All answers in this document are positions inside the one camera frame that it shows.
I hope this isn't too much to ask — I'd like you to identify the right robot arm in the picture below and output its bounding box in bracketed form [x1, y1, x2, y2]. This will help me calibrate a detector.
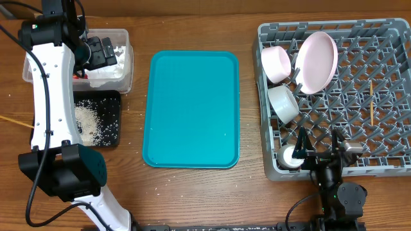
[284, 127, 367, 231]

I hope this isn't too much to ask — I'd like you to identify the small white cup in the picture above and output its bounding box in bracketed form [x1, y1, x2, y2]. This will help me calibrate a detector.
[277, 144, 304, 169]

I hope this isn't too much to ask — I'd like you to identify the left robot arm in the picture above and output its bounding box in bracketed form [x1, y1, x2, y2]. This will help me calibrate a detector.
[13, 1, 140, 230]

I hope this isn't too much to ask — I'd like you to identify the white tissue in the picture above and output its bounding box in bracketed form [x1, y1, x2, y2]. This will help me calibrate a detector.
[85, 46, 127, 88]

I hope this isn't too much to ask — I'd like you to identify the black tray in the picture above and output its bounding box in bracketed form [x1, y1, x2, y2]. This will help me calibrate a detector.
[30, 90, 121, 152]

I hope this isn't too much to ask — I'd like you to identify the grey dishwasher rack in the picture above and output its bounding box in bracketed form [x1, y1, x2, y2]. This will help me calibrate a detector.
[252, 19, 410, 181]

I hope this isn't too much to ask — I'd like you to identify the pink bowl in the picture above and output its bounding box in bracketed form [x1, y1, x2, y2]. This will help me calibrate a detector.
[261, 46, 292, 83]

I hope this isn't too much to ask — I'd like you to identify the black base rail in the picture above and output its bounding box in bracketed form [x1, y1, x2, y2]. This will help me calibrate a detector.
[80, 221, 367, 231]

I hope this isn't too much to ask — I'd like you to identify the clear plastic bin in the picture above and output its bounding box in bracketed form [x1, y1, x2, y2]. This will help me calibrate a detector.
[21, 28, 134, 96]

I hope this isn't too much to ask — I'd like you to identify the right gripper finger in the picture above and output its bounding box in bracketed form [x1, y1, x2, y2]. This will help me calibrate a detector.
[331, 128, 345, 154]
[292, 127, 314, 159]

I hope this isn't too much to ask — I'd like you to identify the large white plate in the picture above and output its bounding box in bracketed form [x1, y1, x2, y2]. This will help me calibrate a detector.
[295, 31, 338, 94]

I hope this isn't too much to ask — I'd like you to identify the teal serving tray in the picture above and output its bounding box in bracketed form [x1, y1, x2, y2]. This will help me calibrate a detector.
[142, 51, 240, 169]

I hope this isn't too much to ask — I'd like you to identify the red snack wrapper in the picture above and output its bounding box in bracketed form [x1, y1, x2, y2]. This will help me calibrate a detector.
[73, 74, 87, 79]

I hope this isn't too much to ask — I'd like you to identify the grey bowl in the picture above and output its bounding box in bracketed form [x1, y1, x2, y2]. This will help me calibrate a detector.
[268, 85, 299, 124]

